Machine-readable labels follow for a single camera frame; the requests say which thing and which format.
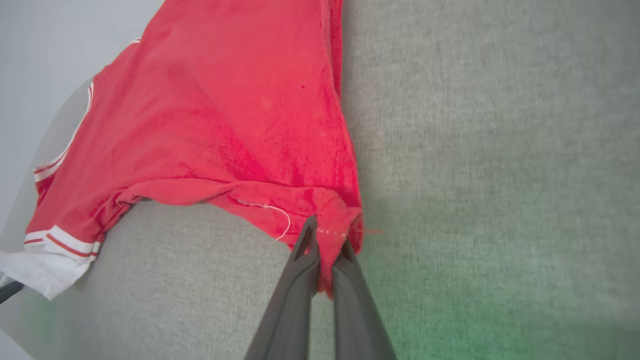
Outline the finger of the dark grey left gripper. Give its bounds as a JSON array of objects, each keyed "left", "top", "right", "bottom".
[{"left": 0, "top": 281, "right": 25, "bottom": 305}]

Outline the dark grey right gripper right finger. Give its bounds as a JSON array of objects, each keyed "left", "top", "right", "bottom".
[{"left": 332, "top": 239, "right": 398, "bottom": 360}]

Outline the red and white basketball jersey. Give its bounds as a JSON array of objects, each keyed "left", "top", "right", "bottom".
[{"left": 0, "top": 0, "right": 384, "bottom": 301}]

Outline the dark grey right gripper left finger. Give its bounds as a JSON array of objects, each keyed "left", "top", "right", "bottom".
[{"left": 245, "top": 215, "right": 321, "bottom": 360}]

